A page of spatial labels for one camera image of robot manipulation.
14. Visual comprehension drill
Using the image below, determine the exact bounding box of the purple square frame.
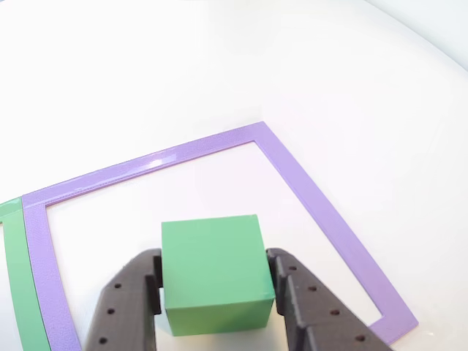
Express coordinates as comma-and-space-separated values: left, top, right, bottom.
21, 121, 420, 351

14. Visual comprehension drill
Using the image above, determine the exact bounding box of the green block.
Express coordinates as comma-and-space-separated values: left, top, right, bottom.
160, 214, 276, 337

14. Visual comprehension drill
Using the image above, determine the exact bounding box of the green square frame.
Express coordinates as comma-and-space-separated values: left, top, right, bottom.
0, 198, 52, 351

